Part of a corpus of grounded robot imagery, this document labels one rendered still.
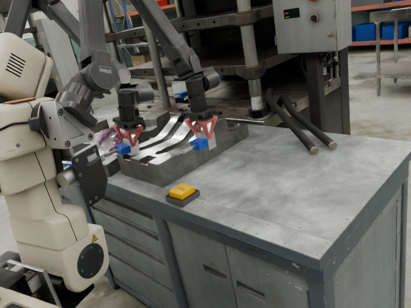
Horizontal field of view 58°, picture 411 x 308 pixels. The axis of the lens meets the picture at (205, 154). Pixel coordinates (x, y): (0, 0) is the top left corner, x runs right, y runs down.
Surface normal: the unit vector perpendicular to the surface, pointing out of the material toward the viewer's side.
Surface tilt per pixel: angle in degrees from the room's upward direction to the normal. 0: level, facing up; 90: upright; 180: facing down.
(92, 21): 73
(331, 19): 90
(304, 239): 0
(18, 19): 60
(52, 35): 90
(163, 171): 90
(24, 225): 82
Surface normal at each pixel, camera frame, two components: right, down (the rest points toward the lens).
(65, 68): 0.67, 0.17
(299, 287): -0.67, 0.40
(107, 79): 0.69, -0.13
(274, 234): -0.18, -0.91
